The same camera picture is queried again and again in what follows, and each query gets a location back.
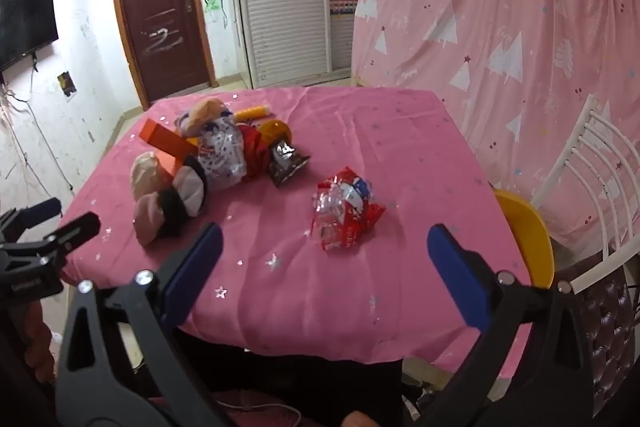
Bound orange plastic capsule half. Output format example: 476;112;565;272
262;119;293;152

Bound black and white sock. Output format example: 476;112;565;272
159;157;210;238

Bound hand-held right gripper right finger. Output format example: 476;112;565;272
426;223;596;427

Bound peach cloth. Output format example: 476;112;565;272
185;98;233;128

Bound broken wall socket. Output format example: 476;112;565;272
56;71;77;98

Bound wall cables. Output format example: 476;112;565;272
0;77;76;198

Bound white metal chair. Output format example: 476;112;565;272
530;94;640;293

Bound white cable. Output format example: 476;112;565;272
215;399;303;427

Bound yellow plastic chair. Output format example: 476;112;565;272
492;188;556;290

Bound brown tufted leather seat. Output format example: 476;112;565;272
555;252;638;427

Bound pink starred tablecloth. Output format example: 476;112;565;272
57;86;533;380

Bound black wall television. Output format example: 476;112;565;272
0;0;60;72

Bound brown wooden door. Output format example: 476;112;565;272
111;0;216;105

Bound orange thread spool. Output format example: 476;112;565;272
235;104;273;122

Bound patterned clear plastic bag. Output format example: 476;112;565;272
175;112;251;192

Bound orange rectangular block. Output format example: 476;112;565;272
141;118;198;178

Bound pink tree print curtain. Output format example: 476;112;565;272
350;0;640;258

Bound person's left forearm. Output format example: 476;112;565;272
22;302;57;384

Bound green plastic bag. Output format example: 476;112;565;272
204;0;226;28

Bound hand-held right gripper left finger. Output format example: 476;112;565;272
55;222;236;427

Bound brown snack wrapper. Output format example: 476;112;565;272
267;139;312;188

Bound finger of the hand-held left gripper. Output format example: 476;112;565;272
0;212;101;274
0;198;63;244

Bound red striped sock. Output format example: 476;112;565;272
240;124;273;180

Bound red crumpled snack wrapper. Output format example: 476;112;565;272
310;166;387;254

